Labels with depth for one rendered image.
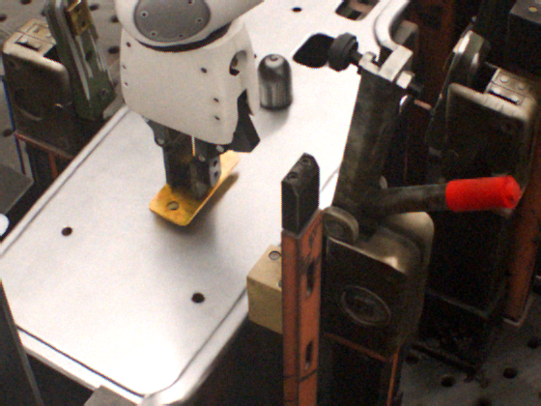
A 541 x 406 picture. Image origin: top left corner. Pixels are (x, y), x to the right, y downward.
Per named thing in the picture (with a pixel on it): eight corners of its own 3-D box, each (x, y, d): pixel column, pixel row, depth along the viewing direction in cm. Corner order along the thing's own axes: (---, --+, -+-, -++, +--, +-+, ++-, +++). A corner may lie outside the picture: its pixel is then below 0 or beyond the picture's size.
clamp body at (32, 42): (71, 227, 134) (30, -4, 108) (153, 269, 130) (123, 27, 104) (29, 279, 129) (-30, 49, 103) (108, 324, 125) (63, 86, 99)
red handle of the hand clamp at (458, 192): (351, 174, 88) (520, 159, 77) (364, 197, 89) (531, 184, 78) (324, 212, 86) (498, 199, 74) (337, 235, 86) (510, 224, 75)
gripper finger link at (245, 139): (282, 130, 86) (241, 153, 90) (211, 54, 84) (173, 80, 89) (273, 140, 85) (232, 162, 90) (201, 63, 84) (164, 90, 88)
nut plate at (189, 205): (203, 141, 98) (202, 131, 98) (242, 158, 97) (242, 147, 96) (146, 209, 94) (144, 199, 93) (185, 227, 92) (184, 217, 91)
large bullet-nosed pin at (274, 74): (269, 93, 106) (267, 40, 101) (299, 105, 105) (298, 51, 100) (250, 114, 104) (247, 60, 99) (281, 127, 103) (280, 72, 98)
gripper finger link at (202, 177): (244, 124, 89) (247, 185, 95) (209, 110, 91) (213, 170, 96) (221, 151, 88) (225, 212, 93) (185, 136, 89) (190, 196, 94)
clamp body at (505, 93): (431, 294, 127) (460, 33, 99) (518, 331, 123) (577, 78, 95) (392, 354, 121) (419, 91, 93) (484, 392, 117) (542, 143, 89)
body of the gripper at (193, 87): (268, -3, 82) (271, 106, 90) (153, -38, 85) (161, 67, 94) (210, 55, 77) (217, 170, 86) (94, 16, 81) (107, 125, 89)
